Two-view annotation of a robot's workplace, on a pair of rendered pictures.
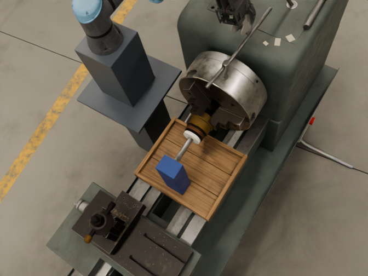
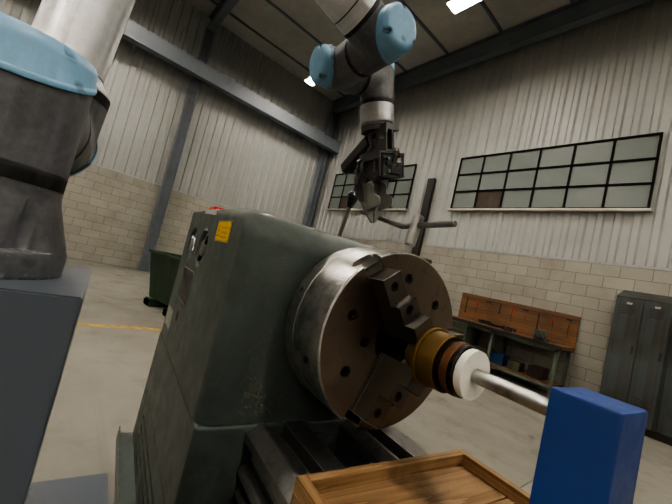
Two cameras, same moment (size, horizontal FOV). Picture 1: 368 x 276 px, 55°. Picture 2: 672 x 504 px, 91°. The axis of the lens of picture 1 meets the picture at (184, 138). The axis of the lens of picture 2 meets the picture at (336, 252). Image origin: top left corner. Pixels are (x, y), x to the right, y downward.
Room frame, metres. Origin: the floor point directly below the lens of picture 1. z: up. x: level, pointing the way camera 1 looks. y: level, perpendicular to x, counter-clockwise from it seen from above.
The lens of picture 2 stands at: (0.69, 0.45, 1.17)
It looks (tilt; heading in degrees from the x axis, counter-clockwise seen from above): 4 degrees up; 276
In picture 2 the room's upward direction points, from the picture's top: 14 degrees clockwise
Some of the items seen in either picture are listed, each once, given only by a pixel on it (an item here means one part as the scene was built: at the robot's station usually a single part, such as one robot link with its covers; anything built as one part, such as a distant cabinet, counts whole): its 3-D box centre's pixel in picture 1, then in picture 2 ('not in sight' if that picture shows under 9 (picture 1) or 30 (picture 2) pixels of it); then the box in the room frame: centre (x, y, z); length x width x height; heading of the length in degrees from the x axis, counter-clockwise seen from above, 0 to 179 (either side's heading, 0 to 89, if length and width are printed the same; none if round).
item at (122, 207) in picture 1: (118, 222); not in sight; (0.34, 0.32, 1.00); 0.20 x 0.10 x 0.05; 130
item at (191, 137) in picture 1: (183, 149); (512, 392); (0.49, 0.02, 1.08); 0.13 x 0.07 x 0.07; 130
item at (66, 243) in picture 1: (122, 251); not in sight; (0.25, 0.36, 0.89); 0.53 x 0.30 x 0.06; 40
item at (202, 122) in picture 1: (199, 126); (440, 360); (0.56, -0.07, 1.08); 0.09 x 0.09 x 0.09; 40
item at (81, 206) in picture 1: (81, 205); not in sight; (0.46, 0.46, 0.95); 0.07 x 0.04 x 0.04; 40
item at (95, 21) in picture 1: (92, 11); (14, 96); (1.07, 0.18, 1.27); 0.13 x 0.12 x 0.14; 130
